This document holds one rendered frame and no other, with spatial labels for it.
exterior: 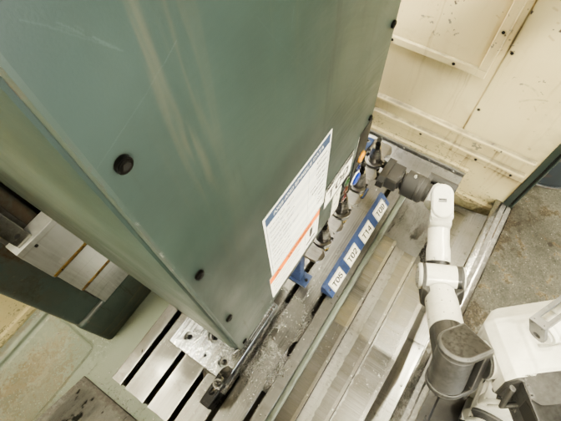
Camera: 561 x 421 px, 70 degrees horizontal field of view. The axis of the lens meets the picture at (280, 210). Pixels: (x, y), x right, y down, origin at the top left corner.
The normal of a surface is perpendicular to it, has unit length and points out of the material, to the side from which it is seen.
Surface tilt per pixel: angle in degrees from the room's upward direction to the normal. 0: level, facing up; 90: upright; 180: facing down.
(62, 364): 0
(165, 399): 0
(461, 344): 32
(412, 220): 24
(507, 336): 18
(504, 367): 56
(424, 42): 90
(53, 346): 0
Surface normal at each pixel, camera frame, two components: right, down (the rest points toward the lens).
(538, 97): -0.58, 0.73
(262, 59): 0.84, 0.47
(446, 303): -0.04, -0.87
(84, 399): 0.19, -0.72
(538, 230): -0.04, -0.46
